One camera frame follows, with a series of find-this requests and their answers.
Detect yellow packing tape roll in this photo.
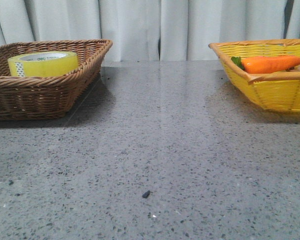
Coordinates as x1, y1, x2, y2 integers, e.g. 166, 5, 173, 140
7, 51, 78, 77

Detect white curtain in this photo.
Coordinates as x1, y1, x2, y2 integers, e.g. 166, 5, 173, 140
0, 0, 300, 61

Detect orange toy carrot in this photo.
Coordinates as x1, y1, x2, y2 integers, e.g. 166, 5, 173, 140
231, 55, 300, 74

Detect brown wicker basket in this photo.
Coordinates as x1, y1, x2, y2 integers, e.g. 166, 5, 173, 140
0, 39, 113, 121

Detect yellow woven basket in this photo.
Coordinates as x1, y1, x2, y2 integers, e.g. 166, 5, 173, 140
209, 39, 300, 113

